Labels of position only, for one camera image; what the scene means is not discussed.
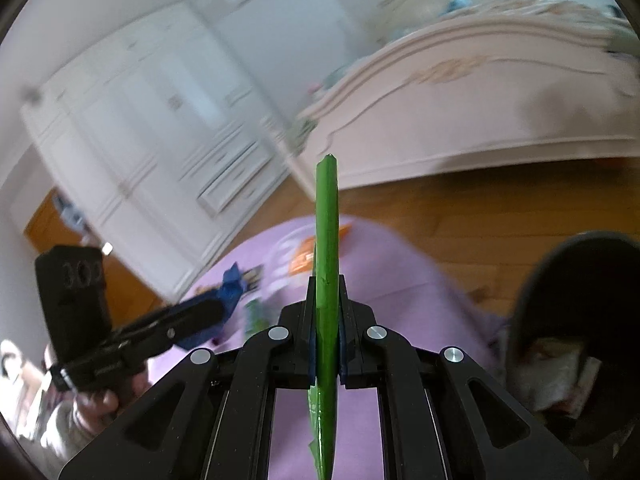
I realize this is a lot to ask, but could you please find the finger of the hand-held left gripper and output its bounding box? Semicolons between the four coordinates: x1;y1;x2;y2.
112;292;227;357

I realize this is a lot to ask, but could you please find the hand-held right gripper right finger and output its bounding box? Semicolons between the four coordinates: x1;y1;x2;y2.
336;275;591;480

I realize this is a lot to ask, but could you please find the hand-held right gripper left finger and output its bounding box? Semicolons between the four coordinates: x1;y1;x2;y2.
59;275;321;480

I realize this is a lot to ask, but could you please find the green wrapper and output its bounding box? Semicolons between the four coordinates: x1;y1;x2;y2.
307;154;342;480

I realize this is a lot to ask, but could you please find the black trash bin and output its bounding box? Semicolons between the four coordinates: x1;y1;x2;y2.
502;231;640;461

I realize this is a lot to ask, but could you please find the person's left forearm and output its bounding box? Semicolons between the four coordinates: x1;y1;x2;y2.
10;400;106;471

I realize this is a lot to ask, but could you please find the person's left hand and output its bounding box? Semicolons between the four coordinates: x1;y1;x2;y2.
74;362;152;425

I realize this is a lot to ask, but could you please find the small green packet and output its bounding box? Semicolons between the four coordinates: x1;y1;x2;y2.
244;296;275;337

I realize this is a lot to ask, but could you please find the orange yellow packet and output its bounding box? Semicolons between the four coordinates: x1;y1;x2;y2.
289;225;352;276

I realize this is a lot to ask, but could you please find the wooden door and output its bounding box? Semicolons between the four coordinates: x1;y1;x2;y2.
22;187;171;321

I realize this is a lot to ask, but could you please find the blue face mask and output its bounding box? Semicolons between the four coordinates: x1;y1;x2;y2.
52;195;86;231

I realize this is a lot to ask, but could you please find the white wardrobe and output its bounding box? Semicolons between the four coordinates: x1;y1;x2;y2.
20;0;361;301

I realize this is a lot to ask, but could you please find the light green blanket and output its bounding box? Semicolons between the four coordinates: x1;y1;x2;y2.
286;119;317;155

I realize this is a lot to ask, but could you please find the cream carved bed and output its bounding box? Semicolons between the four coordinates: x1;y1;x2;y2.
285;0;640;191

